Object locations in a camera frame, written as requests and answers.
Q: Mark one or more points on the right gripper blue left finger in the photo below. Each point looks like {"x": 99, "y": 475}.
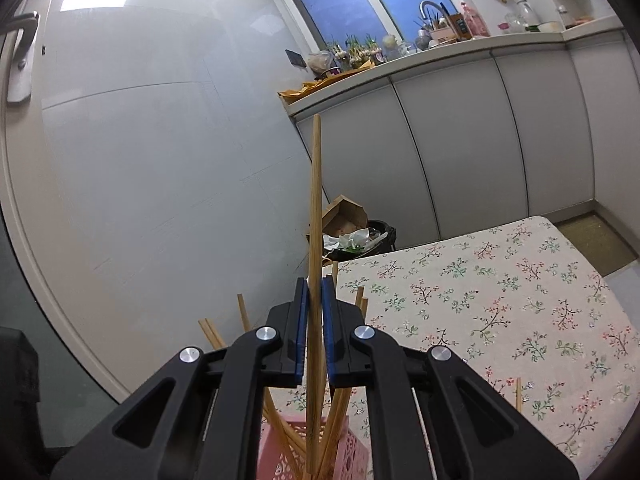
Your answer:
{"x": 199, "y": 415}

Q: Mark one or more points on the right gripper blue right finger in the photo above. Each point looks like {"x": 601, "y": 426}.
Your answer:
{"x": 430, "y": 415}

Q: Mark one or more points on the white kitchen cabinets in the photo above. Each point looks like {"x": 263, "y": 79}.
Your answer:
{"x": 463, "y": 138}

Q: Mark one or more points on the floral tablecloth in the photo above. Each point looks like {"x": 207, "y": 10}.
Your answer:
{"x": 528, "y": 312}

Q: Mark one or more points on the bamboo chopstick bundle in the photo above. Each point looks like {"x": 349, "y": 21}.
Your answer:
{"x": 315, "y": 387}

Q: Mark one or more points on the black trash bin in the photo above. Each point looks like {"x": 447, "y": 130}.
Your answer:
{"x": 377, "y": 238}

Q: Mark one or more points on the brown cardboard box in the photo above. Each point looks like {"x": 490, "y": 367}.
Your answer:
{"x": 341, "y": 217}

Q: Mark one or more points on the olive floor mat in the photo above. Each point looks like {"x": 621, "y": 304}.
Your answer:
{"x": 601, "y": 245}

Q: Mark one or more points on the yellow paper bags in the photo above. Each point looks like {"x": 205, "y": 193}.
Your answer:
{"x": 309, "y": 87}

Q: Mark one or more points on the pink soap bottle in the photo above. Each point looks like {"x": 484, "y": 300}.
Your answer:
{"x": 474, "y": 21}

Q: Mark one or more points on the chrome faucet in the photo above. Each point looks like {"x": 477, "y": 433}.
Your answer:
{"x": 434, "y": 15}

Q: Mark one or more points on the door handle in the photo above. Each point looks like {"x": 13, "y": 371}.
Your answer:
{"x": 22, "y": 63}

